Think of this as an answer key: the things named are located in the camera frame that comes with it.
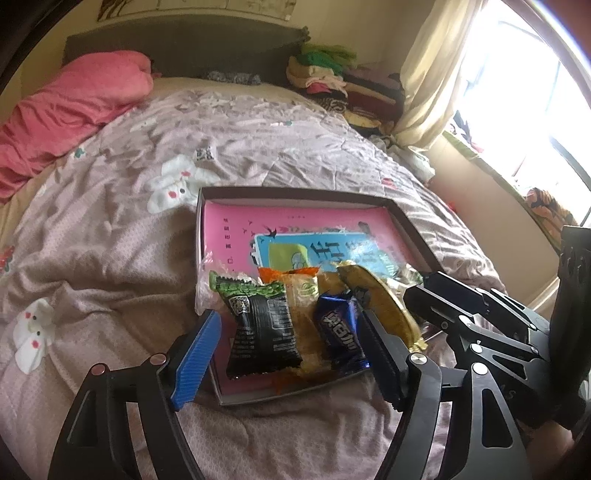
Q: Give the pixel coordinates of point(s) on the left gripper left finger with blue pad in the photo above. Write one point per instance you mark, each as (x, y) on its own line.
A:
(189, 357)

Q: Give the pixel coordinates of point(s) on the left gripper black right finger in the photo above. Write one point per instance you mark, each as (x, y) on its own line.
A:
(409, 381)

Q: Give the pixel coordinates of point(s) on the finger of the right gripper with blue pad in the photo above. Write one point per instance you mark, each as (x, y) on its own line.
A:
(459, 325)

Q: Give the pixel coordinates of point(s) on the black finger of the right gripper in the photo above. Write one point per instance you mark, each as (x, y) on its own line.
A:
(466, 288)

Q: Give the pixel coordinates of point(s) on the green label round pastry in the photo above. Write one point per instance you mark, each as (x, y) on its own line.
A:
(408, 276)

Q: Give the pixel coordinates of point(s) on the yellow Alpenliebe wrapper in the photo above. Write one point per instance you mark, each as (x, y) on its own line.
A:
(375, 295)

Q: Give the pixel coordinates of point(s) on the blue Oreo packet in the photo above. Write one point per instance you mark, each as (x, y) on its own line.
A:
(336, 318)

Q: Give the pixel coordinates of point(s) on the clear bag with cookie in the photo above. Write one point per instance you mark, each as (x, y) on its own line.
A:
(210, 275)

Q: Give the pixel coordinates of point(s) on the black green snack packet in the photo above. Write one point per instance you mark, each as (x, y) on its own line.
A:
(264, 339)

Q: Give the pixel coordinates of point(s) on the orange cracker packet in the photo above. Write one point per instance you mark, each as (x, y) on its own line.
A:
(302, 296)

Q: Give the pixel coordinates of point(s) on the light green yellow candy pack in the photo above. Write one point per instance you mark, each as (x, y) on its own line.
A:
(288, 256)

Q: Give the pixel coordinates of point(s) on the right hand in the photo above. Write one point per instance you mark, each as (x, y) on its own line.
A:
(546, 446)

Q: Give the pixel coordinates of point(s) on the orange patterned cushion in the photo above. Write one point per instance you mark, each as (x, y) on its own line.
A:
(550, 214)

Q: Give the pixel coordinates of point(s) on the dark shallow cardboard tray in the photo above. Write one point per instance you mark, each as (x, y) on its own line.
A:
(298, 237)

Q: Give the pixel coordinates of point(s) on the pink and blue book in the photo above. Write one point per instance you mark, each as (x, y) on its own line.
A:
(285, 278)

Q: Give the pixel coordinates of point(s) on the lilac floral quilt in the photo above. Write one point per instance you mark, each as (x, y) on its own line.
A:
(99, 275)

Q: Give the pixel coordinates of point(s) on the stack of folded clothes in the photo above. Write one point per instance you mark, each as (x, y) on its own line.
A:
(371, 100)

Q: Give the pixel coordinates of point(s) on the cream curtain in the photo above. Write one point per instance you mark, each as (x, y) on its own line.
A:
(432, 72)

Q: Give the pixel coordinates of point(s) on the pink duvet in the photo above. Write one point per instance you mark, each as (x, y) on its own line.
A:
(85, 95)

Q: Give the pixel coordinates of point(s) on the dark patterned pillow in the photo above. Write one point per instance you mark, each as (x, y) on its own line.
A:
(240, 78)

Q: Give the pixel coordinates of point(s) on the dark grey headboard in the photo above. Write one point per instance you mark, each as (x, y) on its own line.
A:
(193, 45)

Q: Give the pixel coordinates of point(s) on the triptych wall painting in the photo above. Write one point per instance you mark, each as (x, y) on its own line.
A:
(279, 9)

